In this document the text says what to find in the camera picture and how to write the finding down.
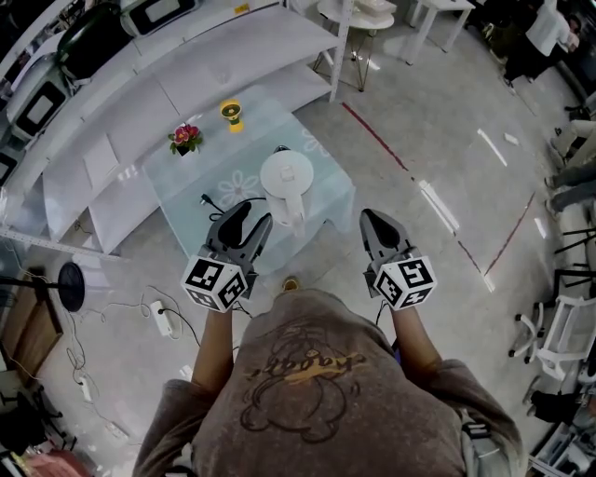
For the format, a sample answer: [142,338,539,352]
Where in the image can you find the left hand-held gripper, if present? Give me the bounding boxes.
[180,200,274,313]

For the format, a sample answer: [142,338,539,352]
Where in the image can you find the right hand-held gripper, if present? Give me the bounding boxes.
[359,208,439,312]

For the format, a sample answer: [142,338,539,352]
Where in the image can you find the white electric kettle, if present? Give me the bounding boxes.
[259,144,315,239]

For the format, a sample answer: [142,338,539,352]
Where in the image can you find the person's right forearm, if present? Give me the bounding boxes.
[389,301,444,379]

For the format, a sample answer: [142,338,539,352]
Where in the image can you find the person's left forearm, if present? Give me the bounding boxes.
[191,305,255,393]

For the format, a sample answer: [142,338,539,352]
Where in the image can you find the black round stand base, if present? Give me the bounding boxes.
[0,261,87,314]

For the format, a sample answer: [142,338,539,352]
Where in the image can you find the table with pale floral tablecloth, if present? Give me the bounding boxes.
[141,83,358,277]

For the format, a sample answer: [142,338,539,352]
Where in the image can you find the potted pink flowers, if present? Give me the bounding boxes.
[168,122,204,157]

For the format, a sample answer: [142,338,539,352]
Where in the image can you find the person's grey printed shirt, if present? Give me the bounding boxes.
[131,288,528,477]

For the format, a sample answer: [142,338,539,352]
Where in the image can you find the white metal shelf rack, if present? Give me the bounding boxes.
[0,0,351,262]

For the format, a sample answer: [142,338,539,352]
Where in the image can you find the white office chair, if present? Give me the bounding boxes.
[508,294,596,384]

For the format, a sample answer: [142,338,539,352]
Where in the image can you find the round white side table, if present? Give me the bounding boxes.
[312,0,397,93]

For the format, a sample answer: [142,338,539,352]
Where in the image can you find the white rectangular table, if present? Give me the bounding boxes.
[403,0,477,67]

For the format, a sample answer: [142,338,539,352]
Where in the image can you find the white oven with dark window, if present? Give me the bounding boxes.
[119,0,200,38]

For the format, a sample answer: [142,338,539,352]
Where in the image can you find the brown wooden board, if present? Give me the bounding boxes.
[0,266,65,388]

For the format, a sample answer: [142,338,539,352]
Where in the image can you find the white appliance with black panel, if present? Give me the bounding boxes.
[6,52,72,142]

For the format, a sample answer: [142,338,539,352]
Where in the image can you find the dark green round appliance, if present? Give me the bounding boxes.
[55,1,137,84]

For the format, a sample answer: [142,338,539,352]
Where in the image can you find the black power cord with plug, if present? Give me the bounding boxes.
[199,192,267,224]

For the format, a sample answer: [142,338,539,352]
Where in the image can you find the black chair frame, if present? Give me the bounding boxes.
[552,226,596,300]

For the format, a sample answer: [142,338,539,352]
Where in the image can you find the grey bag strap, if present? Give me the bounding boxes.
[457,408,505,477]

